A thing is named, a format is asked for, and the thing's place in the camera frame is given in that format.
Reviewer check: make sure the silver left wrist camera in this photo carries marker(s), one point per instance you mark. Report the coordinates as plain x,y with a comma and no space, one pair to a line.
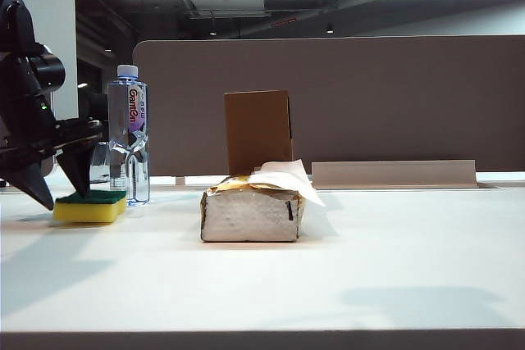
78,133

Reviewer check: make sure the yellow sponge with green scourer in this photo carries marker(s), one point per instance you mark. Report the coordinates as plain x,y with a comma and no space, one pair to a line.
90,212

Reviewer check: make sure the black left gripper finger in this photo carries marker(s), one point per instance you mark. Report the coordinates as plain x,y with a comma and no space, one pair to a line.
35,186
80,169

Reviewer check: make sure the white tissue sheet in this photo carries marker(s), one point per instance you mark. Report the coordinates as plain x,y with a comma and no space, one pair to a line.
287,178

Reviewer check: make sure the black office chair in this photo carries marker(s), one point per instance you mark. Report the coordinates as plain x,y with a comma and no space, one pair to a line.
94,106

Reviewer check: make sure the brown cardboard box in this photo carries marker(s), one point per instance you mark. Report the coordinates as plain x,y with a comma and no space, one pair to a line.
258,133

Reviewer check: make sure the white soft tissue pack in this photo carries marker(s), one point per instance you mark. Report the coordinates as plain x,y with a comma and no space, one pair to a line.
246,219

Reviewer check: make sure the clear drinking glass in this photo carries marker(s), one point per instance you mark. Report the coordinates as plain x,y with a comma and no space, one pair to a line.
100,165

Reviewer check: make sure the large brown desk partition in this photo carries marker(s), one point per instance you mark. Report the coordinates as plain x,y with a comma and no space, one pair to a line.
369,100

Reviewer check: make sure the clear Ganten water bottle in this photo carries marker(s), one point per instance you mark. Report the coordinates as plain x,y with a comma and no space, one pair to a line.
123,120

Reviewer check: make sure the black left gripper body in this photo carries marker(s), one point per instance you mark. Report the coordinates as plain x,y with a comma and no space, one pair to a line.
28,153

